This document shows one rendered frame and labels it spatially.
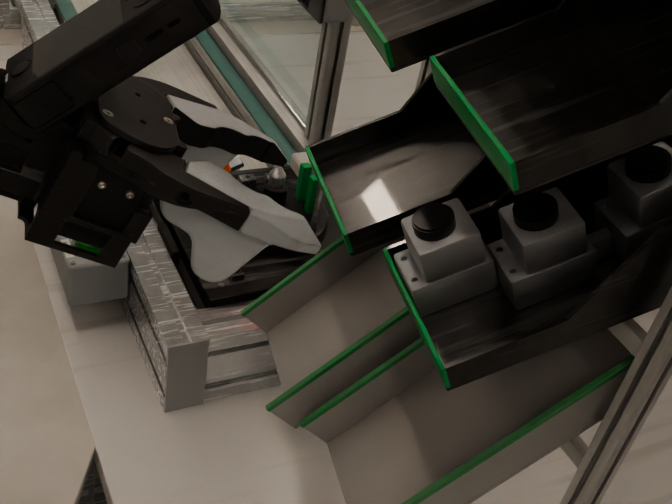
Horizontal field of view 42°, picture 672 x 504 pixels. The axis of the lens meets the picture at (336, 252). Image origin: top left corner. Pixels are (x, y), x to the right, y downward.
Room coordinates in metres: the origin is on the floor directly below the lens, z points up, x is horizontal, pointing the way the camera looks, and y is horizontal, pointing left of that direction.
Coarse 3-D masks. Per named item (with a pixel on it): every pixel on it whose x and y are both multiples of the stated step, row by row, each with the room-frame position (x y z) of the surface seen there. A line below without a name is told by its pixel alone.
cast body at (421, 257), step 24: (408, 216) 0.52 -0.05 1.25; (432, 216) 0.50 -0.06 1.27; (456, 216) 0.51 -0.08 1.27; (408, 240) 0.51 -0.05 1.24; (432, 240) 0.49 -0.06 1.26; (456, 240) 0.49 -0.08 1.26; (480, 240) 0.50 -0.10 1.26; (408, 264) 0.51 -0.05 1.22; (432, 264) 0.48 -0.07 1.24; (456, 264) 0.49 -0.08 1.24; (480, 264) 0.50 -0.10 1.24; (408, 288) 0.49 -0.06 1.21; (432, 288) 0.49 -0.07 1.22; (456, 288) 0.49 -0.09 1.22; (480, 288) 0.50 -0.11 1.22; (432, 312) 0.49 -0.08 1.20
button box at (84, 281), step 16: (64, 240) 0.77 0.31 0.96; (64, 256) 0.75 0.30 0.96; (128, 256) 0.77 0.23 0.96; (64, 272) 0.74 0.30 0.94; (80, 272) 0.73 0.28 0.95; (96, 272) 0.74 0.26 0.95; (112, 272) 0.75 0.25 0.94; (128, 272) 0.76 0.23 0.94; (64, 288) 0.75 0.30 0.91; (80, 288) 0.73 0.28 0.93; (96, 288) 0.74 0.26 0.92; (112, 288) 0.75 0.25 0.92; (128, 288) 0.76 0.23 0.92; (80, 304) 0.73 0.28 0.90
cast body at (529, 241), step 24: (552, 192) 0.52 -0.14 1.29; (504, 216) 0.51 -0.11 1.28; (528, 216) 0.49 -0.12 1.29; (552, 216) 0.49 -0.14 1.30; (576, 216) 0.50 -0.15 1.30; (504, 240) 0.52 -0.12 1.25; (528, 240) 0.48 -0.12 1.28; (552, 240) 0.48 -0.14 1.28; (576, 240) 0.49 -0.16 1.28; (600, 240) 0.52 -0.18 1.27; (504, 264) 0.50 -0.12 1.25; (528, 264) 0.48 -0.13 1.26; (552, 264) 0.49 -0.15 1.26; (576, 264) 0.49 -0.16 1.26; (504, 288) 0.50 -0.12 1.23; (528, 288) 0.48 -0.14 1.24; (552, 288) 0.49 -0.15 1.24
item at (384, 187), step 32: (416, 96) 0.70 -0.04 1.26; (352, 128) 0.68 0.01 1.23; (384, 128) 0.69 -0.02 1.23; (416, 128) 0.70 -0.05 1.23; (448, 128) 0.69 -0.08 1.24; (320, 160) 0.67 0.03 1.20; (352, 160) 0.67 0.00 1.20; (384, 160) 0.66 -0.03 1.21; (416, 160) 0.65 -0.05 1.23; (448, 160) 0.65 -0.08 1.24; (480, 160) 0.58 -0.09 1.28; (352, 192) 0.62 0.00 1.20; (384, 192) 0.62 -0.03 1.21; (416, 192) 0.61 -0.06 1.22; (448, 192) 0.58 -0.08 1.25; (480, 192) 0.59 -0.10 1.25; (352, 224) 0.58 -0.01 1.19; (384, 224) 0.56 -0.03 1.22
